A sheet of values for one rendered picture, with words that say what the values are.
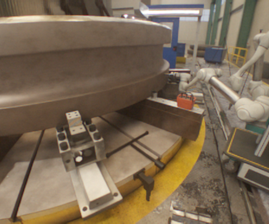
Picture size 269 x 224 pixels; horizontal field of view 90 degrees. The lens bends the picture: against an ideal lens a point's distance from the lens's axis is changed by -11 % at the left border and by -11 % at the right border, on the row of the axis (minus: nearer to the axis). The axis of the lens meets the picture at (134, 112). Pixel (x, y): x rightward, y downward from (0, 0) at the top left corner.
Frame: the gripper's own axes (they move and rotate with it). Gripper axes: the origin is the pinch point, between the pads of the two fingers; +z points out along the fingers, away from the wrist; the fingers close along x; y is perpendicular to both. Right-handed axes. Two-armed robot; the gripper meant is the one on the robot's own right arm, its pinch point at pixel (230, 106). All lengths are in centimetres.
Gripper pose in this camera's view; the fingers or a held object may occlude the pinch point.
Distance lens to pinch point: 217.3
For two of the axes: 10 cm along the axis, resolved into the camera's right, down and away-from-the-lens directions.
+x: 6.5, -3.5, 6.8
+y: 7.6, 3.0, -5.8
